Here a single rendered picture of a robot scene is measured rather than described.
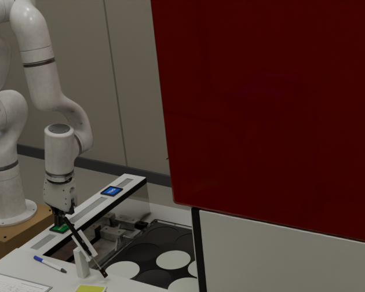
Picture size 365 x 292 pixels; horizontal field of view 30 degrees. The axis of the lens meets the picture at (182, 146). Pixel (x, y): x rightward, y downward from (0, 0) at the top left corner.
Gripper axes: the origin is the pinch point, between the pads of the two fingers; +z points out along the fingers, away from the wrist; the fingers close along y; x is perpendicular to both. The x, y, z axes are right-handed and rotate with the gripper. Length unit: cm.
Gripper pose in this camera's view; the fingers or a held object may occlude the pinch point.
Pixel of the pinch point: (59, 219)
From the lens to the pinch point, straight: 213.2
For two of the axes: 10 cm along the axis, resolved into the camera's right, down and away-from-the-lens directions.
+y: -8.5, -3.1, 4.2
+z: -0.8, 8.7, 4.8
